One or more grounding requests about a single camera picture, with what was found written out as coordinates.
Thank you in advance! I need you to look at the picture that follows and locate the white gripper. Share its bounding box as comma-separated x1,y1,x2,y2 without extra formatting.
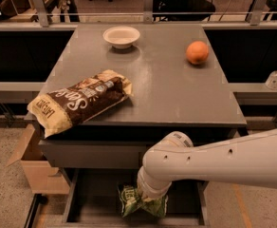
137,167,172,200

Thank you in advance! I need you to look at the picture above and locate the green jalapeno chip bag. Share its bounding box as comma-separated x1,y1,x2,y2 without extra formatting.
118,184,168,218

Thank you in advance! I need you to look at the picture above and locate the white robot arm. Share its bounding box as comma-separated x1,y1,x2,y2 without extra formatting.
138,129,277,200

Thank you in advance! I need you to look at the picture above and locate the open middle drawer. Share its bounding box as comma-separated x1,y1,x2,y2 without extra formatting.
63,169,210,228

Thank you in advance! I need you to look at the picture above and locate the grey drawer cabinet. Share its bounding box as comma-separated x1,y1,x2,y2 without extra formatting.
24,23,250,228

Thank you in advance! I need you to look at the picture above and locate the brown yellow chip bag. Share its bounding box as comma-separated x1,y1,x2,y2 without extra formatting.
28,69,132,138

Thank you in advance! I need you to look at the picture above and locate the cardboard box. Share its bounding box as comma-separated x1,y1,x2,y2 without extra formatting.
7,124,70,195

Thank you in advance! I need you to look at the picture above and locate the orange fruit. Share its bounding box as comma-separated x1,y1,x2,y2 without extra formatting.
186,41,209,65

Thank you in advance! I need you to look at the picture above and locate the white bowl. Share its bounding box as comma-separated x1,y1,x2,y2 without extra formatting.
102,26,140,49

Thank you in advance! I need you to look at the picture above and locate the clear sanitizer pump bottle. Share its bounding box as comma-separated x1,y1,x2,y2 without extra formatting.
265,70,277,90

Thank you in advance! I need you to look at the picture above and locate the black office chair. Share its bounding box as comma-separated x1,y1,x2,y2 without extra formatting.
153,0,215,21

